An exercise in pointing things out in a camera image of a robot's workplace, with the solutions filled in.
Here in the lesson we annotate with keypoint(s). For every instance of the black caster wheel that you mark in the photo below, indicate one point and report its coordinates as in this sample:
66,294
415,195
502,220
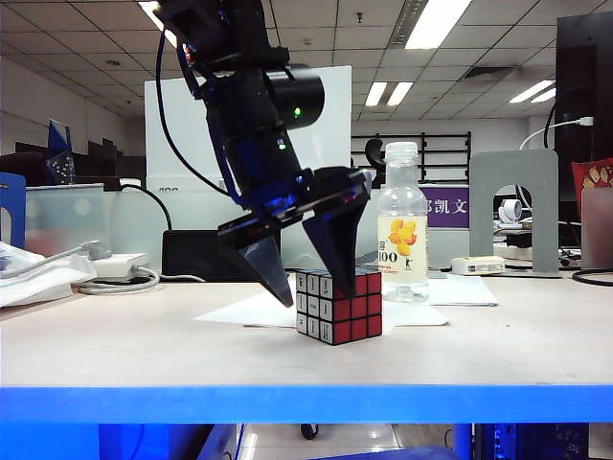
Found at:
310,431

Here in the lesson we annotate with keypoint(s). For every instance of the blue metal bookend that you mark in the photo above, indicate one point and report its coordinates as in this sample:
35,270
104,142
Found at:
14,191

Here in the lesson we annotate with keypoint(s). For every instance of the ceiling light panel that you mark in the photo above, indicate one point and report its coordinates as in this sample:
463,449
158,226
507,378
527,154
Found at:
438,24
534,91
153,16
388,93

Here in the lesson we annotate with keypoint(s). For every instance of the grey flat pad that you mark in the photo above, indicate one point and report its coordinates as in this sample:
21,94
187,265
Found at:
438,274

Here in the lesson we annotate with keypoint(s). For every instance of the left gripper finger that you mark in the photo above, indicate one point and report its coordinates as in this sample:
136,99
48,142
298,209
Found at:
265,266
337,244

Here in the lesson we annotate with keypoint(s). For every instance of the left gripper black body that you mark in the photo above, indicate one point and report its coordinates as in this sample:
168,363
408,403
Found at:
330,184

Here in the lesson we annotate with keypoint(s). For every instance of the white power adapter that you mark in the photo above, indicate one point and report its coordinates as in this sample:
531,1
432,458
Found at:
120,262

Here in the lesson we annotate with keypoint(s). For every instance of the clear bottle with yellow label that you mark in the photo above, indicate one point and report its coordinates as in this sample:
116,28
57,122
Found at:
403,239

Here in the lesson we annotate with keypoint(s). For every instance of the frosted pink container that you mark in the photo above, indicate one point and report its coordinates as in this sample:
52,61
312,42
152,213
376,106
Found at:
598,230

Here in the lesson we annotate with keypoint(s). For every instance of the red patterned cushion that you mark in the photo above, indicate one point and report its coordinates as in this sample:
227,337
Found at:
596,175

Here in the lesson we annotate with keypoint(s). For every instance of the frosted desk partition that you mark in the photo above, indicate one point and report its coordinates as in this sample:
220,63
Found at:
72,215

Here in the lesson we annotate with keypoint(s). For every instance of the purple sign with white characters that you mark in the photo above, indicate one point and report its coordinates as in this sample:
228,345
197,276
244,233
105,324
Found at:
450,208

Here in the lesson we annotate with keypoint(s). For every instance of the small white charger box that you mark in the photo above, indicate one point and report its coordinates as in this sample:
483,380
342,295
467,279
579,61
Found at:
479,265

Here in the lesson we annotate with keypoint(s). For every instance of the black office chair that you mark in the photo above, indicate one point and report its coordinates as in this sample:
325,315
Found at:
373,153

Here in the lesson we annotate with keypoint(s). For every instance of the Rubik's cube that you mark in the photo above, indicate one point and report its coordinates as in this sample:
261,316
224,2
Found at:
356,314

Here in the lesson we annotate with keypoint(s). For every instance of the grey metal bookend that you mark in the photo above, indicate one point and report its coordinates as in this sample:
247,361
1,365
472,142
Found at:
546,215

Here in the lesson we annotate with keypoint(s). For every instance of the black rectangular case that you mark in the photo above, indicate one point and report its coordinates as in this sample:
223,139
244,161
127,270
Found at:
191,254

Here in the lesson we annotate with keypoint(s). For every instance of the large white paper sheet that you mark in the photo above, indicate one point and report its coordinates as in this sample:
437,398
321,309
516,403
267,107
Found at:
258,311

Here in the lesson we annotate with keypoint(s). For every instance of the blue crystal trophy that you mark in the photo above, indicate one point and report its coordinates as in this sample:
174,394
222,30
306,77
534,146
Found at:
60,153

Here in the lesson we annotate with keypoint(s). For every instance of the white board panel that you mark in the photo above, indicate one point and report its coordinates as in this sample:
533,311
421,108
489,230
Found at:
196,144

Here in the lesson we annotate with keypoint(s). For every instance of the small white fan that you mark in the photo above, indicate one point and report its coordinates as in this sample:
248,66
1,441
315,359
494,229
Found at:
510,211

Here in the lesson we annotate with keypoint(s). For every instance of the black tall cabinet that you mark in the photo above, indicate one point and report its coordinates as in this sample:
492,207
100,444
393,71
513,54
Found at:
579,72

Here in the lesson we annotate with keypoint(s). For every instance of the small white paper sheet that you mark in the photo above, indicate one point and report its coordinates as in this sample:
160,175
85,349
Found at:
462,290

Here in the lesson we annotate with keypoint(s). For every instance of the white plastic bag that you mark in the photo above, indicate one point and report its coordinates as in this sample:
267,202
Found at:
33,282

